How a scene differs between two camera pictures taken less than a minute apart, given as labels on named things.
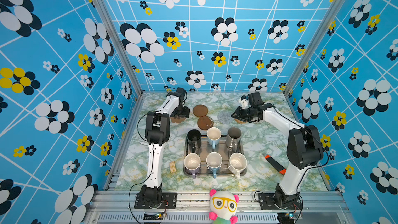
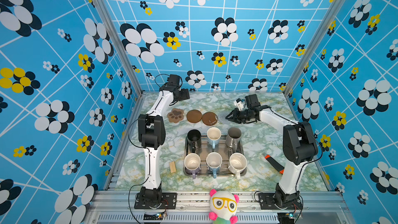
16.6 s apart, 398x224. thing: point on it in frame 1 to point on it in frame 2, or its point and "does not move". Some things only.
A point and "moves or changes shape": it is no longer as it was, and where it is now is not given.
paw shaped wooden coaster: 178,119 does not move
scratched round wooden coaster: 204,123 to 210,118
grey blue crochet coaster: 225,117 does not move
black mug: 194,143 does not move
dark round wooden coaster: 200,110 moves or changes shape
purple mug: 192,163 does not move
